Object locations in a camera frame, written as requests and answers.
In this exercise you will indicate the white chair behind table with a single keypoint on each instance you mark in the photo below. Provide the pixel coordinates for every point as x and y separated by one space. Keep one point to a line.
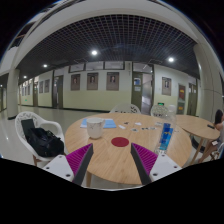
126 108

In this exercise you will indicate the white ceramic mug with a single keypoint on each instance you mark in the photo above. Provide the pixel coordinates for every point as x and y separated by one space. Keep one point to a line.
94 131

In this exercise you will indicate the red round coaster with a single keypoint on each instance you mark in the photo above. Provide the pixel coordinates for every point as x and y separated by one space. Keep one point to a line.
120 141

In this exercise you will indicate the blue paper sheet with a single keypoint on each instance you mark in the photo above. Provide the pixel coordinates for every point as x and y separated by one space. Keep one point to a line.
105 123

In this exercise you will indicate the framed portrait left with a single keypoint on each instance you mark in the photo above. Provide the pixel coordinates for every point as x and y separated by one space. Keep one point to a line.
75 82

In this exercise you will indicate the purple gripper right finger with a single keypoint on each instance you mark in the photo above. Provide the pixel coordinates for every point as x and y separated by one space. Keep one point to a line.
150 166

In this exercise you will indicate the black backpack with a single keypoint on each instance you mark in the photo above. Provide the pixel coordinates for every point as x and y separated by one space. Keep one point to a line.
45 143

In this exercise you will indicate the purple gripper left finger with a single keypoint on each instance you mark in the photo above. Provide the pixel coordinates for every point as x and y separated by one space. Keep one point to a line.
73 166

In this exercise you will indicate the white plastic chair left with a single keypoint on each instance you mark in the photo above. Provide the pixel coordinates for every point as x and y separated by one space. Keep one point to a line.
39 122

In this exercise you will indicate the framed portrait far right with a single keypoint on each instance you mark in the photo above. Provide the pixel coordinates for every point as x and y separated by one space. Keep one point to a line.
166 86

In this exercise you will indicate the black laptop on chair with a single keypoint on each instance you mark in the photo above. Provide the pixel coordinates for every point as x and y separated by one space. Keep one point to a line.
27 125

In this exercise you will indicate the clear plastic water bottle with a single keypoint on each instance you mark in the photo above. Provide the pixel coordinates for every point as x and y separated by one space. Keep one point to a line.
168 129

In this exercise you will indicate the white chair back right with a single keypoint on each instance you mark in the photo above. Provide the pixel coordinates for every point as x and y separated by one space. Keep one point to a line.
159 111

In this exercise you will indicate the framed portrait middle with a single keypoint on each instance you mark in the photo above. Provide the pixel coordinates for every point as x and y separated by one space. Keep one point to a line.
92 81

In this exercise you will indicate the round wooden table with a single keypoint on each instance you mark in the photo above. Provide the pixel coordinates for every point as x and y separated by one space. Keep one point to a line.
113 163
198 127

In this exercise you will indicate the framed portrait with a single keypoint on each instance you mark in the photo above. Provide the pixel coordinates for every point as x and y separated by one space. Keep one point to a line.
166 86
92 81
75 82
112 81

